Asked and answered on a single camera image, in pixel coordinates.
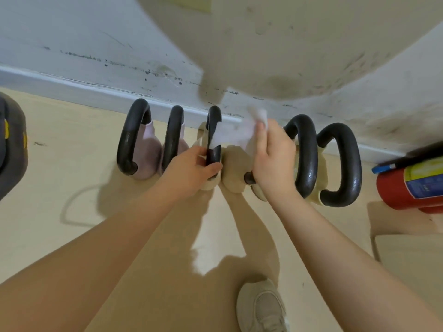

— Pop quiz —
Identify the large dark grey kettlebell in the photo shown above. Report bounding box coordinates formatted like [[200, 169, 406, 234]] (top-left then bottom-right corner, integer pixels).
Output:
[[0, 92, 28, 202]]

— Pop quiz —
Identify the white wiping cloth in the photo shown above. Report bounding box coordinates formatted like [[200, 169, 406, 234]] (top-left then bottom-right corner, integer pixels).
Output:
[[207, 106, 269, 159]]

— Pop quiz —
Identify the person's beige sneaker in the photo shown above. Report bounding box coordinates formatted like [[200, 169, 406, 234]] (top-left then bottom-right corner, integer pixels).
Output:
[[236, 279, 290, 332]]

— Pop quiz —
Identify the person's left hand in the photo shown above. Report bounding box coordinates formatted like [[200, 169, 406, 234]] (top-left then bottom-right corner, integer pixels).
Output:
[[160, 146, 224, 202]]

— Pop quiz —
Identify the cream kettlebell with black handle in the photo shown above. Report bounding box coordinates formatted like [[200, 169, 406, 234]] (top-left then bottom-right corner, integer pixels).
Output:
[[192, 106, 224, 191], [310, 122, 363, 208], [221, 144, 257, 195], [251, 114, 319, 202]]

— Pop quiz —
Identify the pink kettlebell with black handle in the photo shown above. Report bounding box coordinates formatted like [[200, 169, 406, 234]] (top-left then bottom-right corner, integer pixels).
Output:
[[160, 105, 190, 176], [116, 98, 162, 180]]

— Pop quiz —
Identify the person's left forearm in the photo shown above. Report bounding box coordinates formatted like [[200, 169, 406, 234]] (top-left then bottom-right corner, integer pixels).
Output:
[[0, 185, 196, 332]]

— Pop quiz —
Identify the person's right hand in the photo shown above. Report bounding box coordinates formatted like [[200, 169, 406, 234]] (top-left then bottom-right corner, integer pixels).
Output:
[[251, 118, 298, 204]]

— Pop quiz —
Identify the beige flat board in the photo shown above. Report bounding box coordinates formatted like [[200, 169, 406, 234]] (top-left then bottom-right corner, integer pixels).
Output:
[[373, 233, 443, 295]]

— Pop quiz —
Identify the white baseboard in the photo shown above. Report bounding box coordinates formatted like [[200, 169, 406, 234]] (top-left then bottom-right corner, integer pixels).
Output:
[[0, 63, 412, 166]]

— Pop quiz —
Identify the red fire extinguisher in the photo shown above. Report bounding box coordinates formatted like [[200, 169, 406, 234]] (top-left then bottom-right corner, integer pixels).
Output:
[[371, 141, 443, 215]]

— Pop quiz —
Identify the person's right forearm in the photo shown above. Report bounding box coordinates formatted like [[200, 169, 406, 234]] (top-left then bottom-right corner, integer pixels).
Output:
[[267, 190, 443, 332]]

